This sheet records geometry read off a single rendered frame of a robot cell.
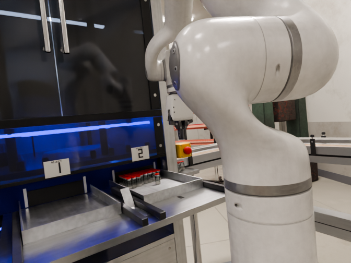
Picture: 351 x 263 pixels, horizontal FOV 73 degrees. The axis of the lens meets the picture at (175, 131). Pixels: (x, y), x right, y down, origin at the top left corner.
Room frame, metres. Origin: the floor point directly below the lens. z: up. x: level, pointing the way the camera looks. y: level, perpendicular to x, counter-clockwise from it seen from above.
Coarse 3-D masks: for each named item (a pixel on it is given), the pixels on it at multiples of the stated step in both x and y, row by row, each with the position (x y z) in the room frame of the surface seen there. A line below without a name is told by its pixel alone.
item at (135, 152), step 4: (132, 148) 1.04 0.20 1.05; (136, 148) 1.05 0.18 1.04; (140, 148) 1.06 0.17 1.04; (144, 148) 1.07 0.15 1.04; (132, 152) 1.04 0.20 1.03; (136, 152) 1.05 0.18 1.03; (140, 152) 1.06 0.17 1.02; (144, 152) 1.07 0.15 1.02; (148, 152) 1.08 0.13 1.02; (132, 156) 1.04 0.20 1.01; (136, 156) 1.05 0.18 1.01; (140, 156) 1.06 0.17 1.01; (144, 156) 1.07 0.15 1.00; (148, 156) 1.08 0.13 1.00; (132, 160) 1.03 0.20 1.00; (136, 160) 1.05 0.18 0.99
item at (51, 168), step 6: (48, 162) 0.85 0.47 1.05; (54, 162) 0.86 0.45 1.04; (60, 162) 0.87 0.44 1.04; (66, 162) 0.88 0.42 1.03; (48, 168) 0.85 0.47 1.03; (54, 168) 0.86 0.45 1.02; (66, 168) 0.88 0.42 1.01; (48, 174) 0.85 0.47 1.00; (54, 174) 0.86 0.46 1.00; (60, 174) 0.87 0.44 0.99; (66, 174) 0.88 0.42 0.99
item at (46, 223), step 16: (96, 192) 0.93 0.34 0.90; (32, 208) 0.86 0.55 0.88; (48, 208) 0.84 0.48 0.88; (64, 208) 0.82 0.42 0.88; (80, 208) 0.80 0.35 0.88; (96, 208) 0.79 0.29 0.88; (112, 208) 0.71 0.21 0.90; (32, 224) 0.70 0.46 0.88; (48, 224) 0.61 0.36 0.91; (64, 224) 0.63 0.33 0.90; (80, 224) 0.66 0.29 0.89; (32, 240) 0.59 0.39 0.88
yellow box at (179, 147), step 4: (176, 144) 1.20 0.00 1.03; (180, 144) 1.18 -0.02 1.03; (184, 144) 1.19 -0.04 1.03; (188, 144) 1.21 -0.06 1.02; (176, 148) 1.20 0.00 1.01; (180, 148) 1.18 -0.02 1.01; (176, 152) 1.20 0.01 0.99; (180, 152) 1.18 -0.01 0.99; (180, 156) 1.18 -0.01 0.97; (184, 156) 1.19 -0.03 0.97; (188, 156) 1.20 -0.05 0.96
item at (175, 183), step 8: (168, 176) 1.12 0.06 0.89; (176, 176) 1.06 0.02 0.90; (184, 176) 1.01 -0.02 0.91; (192, 176) 0.97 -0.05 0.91; (112, 184) 1.02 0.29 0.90; (144, 184) 1.04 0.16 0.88; (152, 184) 1.03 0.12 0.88; (160, 184) 1.01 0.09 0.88; (168, 184) 1.00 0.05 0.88; (176, 184) 0.99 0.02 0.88; (184, 184) 0.87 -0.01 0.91; (192, 184) 0.89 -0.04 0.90; (200, 184) 0.91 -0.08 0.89; (136, 192) 0.82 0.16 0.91; (144, 192) 0.92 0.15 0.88; (152, 192) 0.91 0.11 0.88; (160, 192) 0.81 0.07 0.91; (168, 192) 0.83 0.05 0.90; (176, 192) 0.85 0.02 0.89; (184, 192) 0.87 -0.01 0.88; (144, 200) 0.77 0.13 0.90; (152, 200) 0.79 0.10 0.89; (160, 200) 0.81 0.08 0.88
